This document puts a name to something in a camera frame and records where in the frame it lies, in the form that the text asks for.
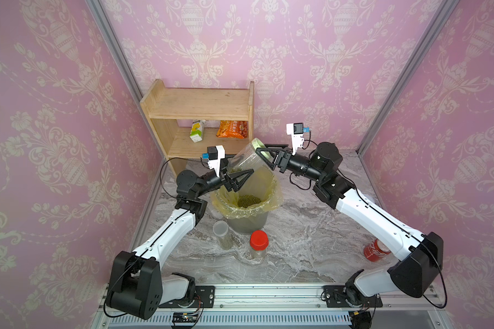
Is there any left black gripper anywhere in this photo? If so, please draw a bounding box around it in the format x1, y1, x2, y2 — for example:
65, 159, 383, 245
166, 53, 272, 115
195, 155, 252, 200

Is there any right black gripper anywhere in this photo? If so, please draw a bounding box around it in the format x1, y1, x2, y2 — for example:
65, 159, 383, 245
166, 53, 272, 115
261, 143, 329, 188

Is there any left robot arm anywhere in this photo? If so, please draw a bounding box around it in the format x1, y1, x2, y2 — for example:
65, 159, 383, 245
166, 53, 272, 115
103, 159, 255, 319

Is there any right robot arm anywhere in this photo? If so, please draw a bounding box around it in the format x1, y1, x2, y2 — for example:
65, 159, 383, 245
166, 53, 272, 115
255, 142, 444, 306

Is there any green mung beans pile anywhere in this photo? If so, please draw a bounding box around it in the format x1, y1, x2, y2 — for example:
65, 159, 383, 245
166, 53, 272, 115
237, 195, 262, 208

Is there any yellow plastic bin liner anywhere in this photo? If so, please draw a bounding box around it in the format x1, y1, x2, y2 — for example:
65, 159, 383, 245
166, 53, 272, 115
211, 169, 284, 219

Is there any orange snack bag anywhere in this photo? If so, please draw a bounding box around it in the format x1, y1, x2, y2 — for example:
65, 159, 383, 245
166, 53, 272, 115
216, 121, 248, 139

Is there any green white juice carton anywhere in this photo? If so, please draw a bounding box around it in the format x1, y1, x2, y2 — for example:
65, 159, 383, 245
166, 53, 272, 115
189, 119, 206, 143

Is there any white lid glass jar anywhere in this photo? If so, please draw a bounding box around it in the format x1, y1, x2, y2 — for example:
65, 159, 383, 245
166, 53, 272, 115
213, 221, 233, 250

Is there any red lid glass jar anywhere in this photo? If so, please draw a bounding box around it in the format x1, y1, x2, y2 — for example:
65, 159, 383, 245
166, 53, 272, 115
249, 230, 269, 259

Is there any wooden two-tier shelf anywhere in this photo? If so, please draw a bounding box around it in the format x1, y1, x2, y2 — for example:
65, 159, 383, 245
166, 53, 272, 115
140, 80, 255, 175

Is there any red can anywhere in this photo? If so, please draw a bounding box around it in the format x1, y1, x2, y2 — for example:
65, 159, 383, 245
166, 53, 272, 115
363, 239, 391, 263

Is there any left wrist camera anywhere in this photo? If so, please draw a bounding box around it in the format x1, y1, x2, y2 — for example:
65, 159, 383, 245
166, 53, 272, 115
201, 145, 225, 177

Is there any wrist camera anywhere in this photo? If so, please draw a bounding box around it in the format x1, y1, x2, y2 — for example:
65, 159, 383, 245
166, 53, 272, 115
286, 123, 311, 155
201, 145, 225, 177

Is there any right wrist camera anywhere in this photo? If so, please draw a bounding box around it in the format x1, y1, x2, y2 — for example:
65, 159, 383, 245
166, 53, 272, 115
286, 123, 311, 155

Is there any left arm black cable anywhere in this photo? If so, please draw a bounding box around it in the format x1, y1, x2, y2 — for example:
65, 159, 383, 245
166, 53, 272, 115
159, 157, 210, 200

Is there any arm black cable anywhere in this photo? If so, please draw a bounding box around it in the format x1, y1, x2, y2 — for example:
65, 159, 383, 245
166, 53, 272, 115
287, 139, 447, 309
159, 157, 210, 200

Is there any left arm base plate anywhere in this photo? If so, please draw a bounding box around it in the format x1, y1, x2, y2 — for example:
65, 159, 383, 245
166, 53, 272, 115
159, 286, 216, 309

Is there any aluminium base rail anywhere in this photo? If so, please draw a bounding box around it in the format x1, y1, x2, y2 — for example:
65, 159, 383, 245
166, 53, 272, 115
91, 283, 453, 328

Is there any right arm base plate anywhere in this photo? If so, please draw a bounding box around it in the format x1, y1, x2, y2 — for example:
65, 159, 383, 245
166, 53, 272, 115
321, 285, 383, 309

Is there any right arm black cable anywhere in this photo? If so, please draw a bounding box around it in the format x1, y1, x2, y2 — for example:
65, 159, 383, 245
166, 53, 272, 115
287, 139, 447, 309

